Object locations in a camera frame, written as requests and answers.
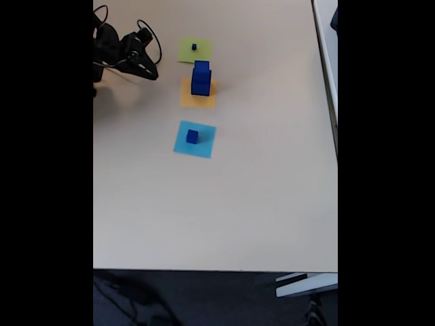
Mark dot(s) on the green paper square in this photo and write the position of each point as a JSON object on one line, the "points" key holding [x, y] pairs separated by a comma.
{"points": [[200, 54]]}

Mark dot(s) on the black camera box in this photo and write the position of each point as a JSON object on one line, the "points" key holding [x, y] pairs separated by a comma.
{"points": [[144, 35]]}

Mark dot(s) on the dark blue chair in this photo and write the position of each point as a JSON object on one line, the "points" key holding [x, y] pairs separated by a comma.
{"points": [[335, 18]]}

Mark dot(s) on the small blue cube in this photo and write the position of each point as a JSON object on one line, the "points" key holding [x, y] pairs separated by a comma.
{"points": [[192, 136]]}

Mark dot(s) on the orange paper square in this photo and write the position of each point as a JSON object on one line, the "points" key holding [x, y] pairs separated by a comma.
{"points": [[190, 102]]}

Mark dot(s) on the white neighbouring table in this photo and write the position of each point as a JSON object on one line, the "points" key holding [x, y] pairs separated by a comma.
{"points": [[328, 51]]}

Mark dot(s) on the medium blue cube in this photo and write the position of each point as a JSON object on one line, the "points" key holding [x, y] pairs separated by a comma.
{"points": [[202, 65]]}

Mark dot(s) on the light blue paper square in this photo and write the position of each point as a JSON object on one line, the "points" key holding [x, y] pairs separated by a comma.
{"points": [[200, 149]]}

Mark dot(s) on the white table leg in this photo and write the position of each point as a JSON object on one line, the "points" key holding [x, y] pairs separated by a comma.
{"points": [[306, 287]]}

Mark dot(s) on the large blue cube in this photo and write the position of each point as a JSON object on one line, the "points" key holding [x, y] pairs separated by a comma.
{"points": [[200, 89]]}

